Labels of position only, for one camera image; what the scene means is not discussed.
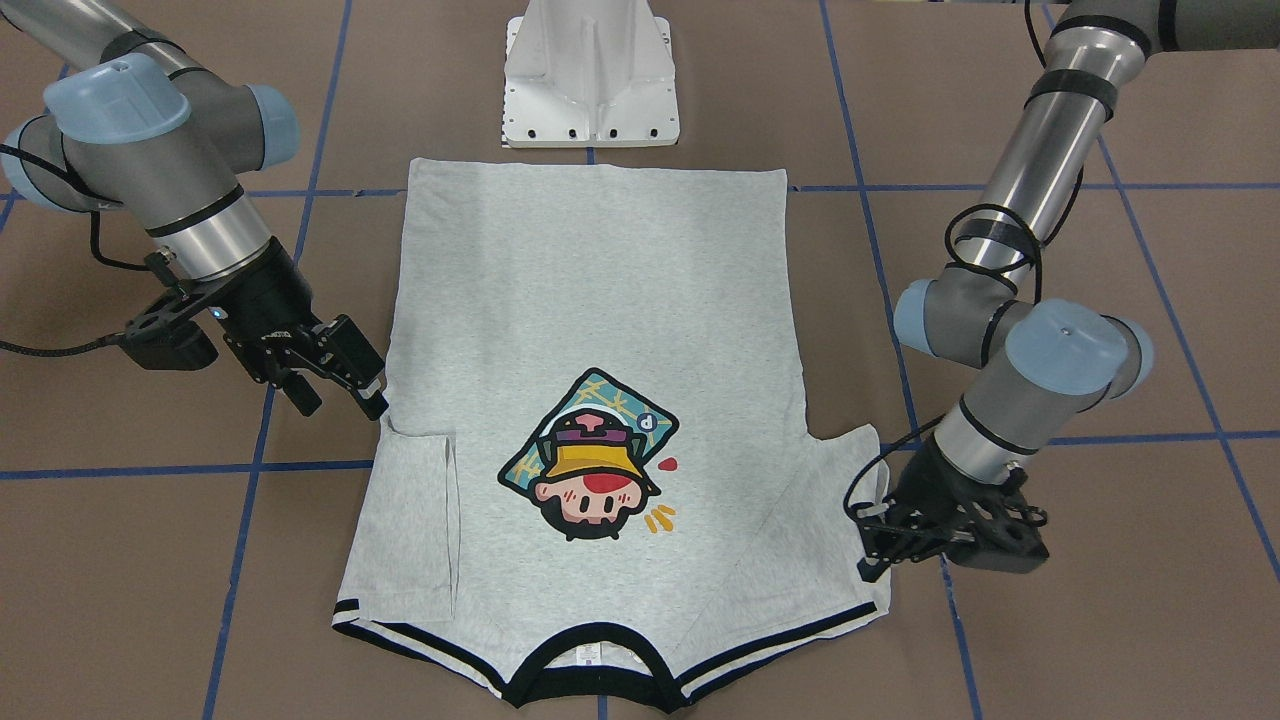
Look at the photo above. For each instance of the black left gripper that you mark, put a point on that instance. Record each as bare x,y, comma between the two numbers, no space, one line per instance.
932,482

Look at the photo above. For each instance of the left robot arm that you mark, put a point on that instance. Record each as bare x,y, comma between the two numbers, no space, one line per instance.
1039,361

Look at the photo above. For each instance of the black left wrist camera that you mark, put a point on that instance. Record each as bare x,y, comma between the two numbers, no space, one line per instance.
996,529

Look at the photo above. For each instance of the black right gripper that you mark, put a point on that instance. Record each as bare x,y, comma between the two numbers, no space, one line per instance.
268,297

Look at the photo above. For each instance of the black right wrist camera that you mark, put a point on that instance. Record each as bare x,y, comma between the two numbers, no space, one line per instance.
166,338

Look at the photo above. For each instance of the grey cartoon print t-shirt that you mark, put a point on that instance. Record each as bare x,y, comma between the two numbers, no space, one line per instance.
595,474

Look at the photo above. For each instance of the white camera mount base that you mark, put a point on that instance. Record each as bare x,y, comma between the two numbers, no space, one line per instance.
598,74

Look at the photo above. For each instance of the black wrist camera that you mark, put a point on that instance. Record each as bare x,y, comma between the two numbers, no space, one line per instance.
996,529
166,338

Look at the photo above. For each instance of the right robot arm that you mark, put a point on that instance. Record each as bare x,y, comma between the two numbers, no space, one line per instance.
141,126

